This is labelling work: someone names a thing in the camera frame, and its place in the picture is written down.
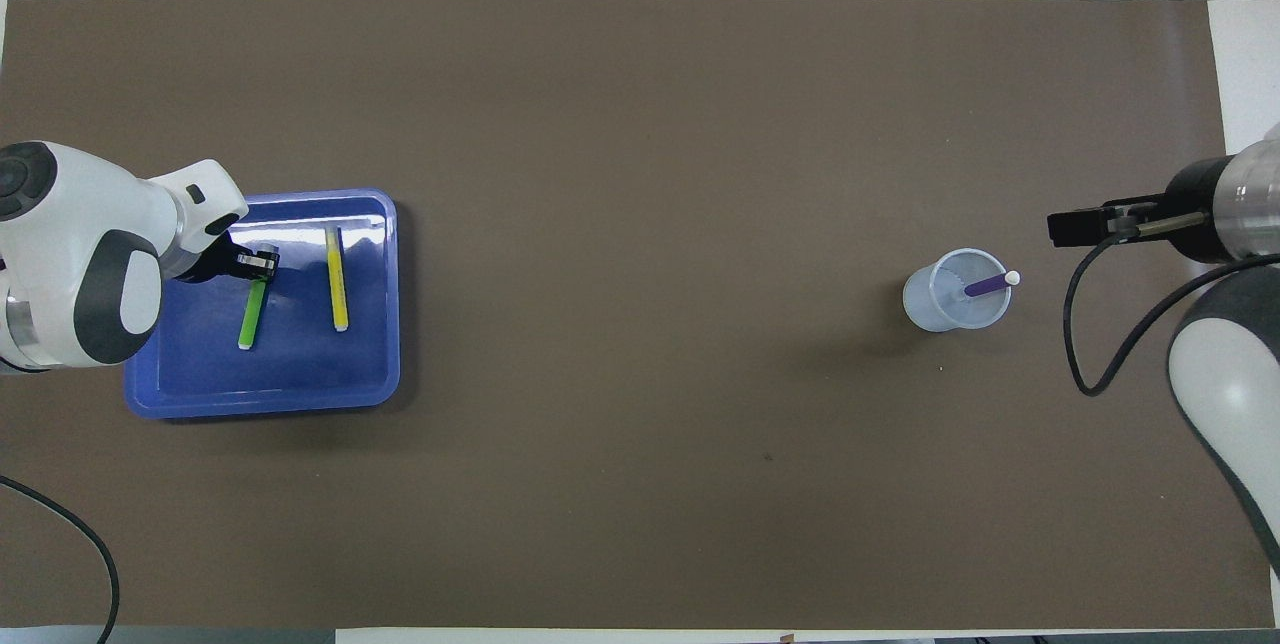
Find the blue plastic tray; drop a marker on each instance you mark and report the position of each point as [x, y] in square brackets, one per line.
[300, 374]

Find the purple pen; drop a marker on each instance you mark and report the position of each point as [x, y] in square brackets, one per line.
[985, 285]

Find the brown table mat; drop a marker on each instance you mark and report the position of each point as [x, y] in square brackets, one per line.
[640, 74]

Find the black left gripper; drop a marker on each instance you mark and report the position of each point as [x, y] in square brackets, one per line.
[220, 259]

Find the green pen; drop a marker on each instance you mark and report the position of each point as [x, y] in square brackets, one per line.
[250, 319]

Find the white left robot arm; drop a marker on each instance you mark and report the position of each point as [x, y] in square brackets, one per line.
[70, 224]

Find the translucent plastic cup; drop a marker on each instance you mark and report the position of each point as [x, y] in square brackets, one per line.
[925, 309]

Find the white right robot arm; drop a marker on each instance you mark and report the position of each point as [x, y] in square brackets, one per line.
[1230, 384]

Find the yellow pen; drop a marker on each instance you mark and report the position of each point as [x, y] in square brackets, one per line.
[337, 284]

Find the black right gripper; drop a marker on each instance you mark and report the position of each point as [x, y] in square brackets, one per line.
[1195, 209]

